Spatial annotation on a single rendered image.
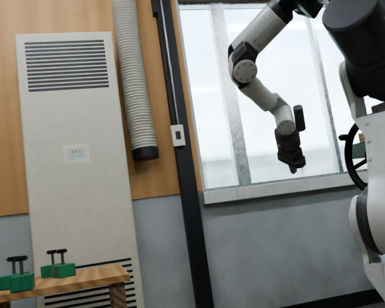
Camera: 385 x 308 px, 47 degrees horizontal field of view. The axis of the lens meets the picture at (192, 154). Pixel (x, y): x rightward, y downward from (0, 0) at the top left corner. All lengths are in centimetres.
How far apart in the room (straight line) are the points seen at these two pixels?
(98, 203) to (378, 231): 168
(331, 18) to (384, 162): 32
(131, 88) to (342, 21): 184
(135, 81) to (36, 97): 57
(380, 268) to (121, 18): 221
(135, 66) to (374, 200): 198
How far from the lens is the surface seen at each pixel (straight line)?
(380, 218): 95
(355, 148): 198
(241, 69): 143
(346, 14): 98
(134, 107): 261
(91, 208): 238
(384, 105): 175
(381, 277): 101
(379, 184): 98
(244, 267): 284
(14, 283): 162
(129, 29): 280
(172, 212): 272
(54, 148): 243
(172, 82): 278
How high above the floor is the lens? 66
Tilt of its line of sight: 9 degrees up
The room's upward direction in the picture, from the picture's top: 8 degrees counter-clockwise
